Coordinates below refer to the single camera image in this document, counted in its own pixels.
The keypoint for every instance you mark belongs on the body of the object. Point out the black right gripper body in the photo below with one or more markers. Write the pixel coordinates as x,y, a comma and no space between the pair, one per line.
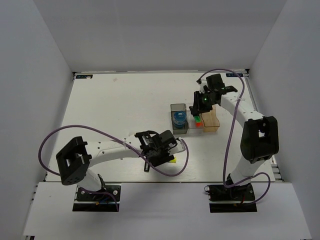
203,101

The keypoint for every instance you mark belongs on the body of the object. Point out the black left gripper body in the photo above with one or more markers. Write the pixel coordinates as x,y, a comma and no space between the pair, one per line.
162,157

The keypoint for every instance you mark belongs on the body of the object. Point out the yellow cap black highlighter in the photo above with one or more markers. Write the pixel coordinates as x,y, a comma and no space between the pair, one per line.
173,160

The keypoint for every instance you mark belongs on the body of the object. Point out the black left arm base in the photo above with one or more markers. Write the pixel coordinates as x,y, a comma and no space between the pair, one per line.
89,202

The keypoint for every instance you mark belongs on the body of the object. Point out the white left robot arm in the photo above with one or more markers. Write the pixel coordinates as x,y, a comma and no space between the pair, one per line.
76,158

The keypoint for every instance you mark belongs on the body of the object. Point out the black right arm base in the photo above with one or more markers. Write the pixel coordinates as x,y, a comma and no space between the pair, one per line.
231,200

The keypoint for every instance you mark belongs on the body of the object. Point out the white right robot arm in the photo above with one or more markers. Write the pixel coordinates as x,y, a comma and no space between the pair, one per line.
259,140

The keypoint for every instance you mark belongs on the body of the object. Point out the clear plastic container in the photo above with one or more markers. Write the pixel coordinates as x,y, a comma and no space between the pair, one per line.
192,128

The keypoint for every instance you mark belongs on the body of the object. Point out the smoky grey plastic container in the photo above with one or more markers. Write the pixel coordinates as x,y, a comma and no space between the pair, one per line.
178,107

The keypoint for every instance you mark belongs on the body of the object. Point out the amber plastic container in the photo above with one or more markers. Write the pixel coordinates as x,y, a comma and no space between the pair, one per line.
210,121

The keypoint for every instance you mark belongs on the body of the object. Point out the right blue corner label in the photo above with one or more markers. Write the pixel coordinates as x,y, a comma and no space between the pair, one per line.
232,75

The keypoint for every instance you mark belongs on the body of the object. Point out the blue corner label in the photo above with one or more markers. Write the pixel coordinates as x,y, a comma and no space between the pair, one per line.
232,75
84,76

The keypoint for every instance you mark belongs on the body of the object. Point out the left blue corner label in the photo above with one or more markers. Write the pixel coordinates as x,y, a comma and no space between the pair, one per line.
84,76

